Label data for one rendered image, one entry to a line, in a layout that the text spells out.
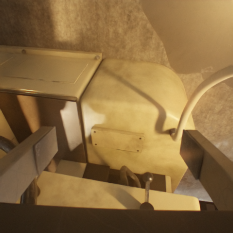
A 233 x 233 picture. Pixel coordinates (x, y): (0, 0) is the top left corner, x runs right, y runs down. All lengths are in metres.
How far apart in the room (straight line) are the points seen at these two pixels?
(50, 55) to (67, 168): 0.93
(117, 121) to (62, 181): 0.52
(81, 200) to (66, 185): 0.07
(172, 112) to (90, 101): 0.45
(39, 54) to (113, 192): 1.32
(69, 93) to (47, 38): 0.69
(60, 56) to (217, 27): 1.17
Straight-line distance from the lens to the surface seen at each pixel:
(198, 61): 1.47
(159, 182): 1.34
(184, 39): 1.39
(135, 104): 0.91
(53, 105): 1.03
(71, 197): 0.55
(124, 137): 1.03
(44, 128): 0.17
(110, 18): 1.36
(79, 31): 1.45
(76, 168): 1.38
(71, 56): 1.49
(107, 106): 0.92
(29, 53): 1.67
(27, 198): 0.31
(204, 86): 0.69
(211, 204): 1.41
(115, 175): 1.36
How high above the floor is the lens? 1.31
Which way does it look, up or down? 48 degrees down
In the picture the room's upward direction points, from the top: 166 degrees counter-clockwise
